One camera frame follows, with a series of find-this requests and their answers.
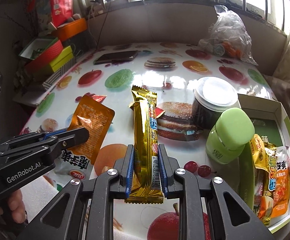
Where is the green and white gift box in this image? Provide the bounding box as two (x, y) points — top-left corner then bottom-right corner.
(238, 94), (290, 233)

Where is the clear plastic bag with snacks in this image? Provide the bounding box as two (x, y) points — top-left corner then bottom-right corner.
(199, 5), (258, 66)

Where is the small red black candy packet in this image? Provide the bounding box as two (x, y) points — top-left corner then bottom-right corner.
(88, 94), (106, 103)

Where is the yellow green box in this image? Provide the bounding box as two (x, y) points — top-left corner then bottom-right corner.
(47, 46), (73, 74)

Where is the orange konjac snack pouch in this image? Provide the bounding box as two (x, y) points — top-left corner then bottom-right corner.
(46, 95), (115, 187)

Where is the red triangular candy packet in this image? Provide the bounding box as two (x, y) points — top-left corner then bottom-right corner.
(155, 107), (165, 118)

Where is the person's left hand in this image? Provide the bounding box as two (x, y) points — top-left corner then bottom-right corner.
(0, 190), (26, 224)

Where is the small yellow peanut candy packet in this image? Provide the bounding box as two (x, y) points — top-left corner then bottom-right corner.
(249, 134), (269, 172)

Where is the black smartphone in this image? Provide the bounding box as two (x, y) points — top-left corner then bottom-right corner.
(93, 50), (138, 64)

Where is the gold rice bar wrapper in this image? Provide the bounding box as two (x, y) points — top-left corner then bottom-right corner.
(125, 86), (164, 204)

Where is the black white striped box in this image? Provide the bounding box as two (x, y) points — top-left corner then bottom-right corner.
(41, 56), (76, 91)

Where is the red snack bag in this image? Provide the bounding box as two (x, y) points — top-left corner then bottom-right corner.
(50, 0), (73, 28)

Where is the clear jar with white lid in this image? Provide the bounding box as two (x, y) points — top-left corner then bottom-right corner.
(192, 76), (240, 129)

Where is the orange storage box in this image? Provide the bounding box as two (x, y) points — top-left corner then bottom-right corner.
(51, 18), (88, 42)

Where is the light green plastic bottle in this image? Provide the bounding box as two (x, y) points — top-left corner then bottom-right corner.
(206, 107), (255, 164)

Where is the red dotted box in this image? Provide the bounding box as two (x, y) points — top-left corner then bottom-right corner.
(19, 36), (63, 74)

